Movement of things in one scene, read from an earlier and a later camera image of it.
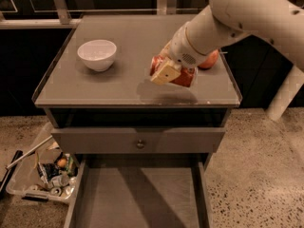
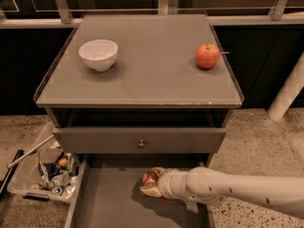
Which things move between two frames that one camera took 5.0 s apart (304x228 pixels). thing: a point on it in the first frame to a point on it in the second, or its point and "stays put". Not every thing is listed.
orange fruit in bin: (62, 162) stays put
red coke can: (186, 77) to (149, 179)
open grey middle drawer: (141, 191) stays put
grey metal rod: (28, 152) stays put
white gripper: (182, 53) to (165, 183)
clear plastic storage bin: (45, 171) stays put
